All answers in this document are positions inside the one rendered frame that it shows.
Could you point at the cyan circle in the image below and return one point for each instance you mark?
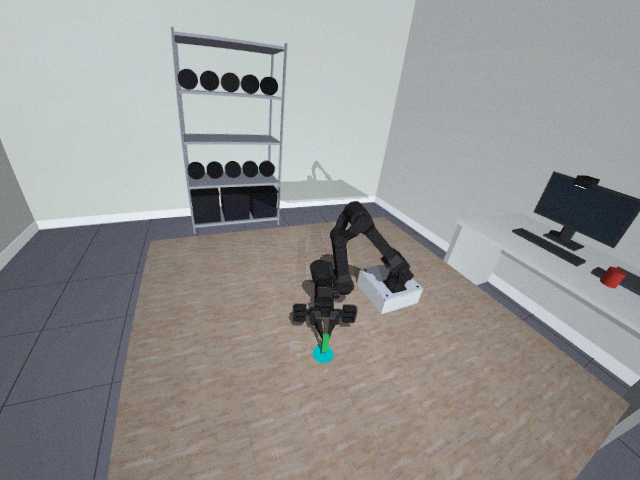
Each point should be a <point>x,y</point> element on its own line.
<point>322,357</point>

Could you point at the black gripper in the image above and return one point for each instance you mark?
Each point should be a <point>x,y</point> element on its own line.
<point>348,313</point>

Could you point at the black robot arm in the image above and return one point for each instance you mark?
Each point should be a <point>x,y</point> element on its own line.
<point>361,222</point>

